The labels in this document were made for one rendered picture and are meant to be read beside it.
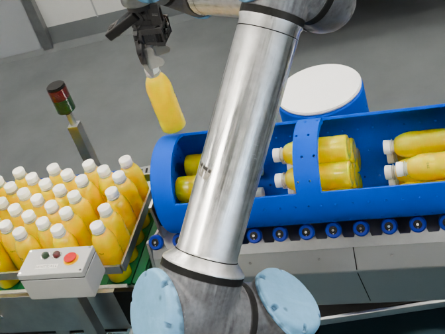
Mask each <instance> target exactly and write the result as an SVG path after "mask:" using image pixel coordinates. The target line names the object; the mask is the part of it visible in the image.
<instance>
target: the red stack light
mask: <svg viewBox="0 0 445 334"><path fill-rule="evenodd" d="M48 95H49V96H50V99H51V100H52V102H53V103H60V102H63V101H65V100H66V99H67V98H68V97H69V96H70V93H69V91H68V89H67V87H66V84H65V86H64V87H63V88H62V89H61V90H60V91H57V92H54V93H50V92H48Z"/></svg>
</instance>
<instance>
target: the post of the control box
mask: <svg viewBox="0 0 445 334"><path fill-rule="evenodd" d="M65 299H66V301H67V303H68V304H69V306H70V308H71V309H72V311H73V313H74V315H75V317H76V318H77V320H78V322H79V324H80V325H81V327H82V329H83V330H84V332H85V334H107V333H106V331H105V330H104V328H103V326H102V324H101V322H100V321H99V318H98V317H97V315H96V313H95V311H94V310H93V308H92V306H91V304H90V303H89V300H88V299H87V297H82V298H65Z"/></svg>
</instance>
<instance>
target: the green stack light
mask: <svg viewBox="0 0 445 334"><path fill-rule="evenodd" d="M53 104H54V106H55V108H56V110H57V113H58V114H59V115H67V114H69V113H71V112H72V111H73V110H74V109H75V103H74V101H73V99H72V97H71V95H70V96H69V97H68V98H67V99H66V100H65V101H63V102H60V103H53Z"/></svg>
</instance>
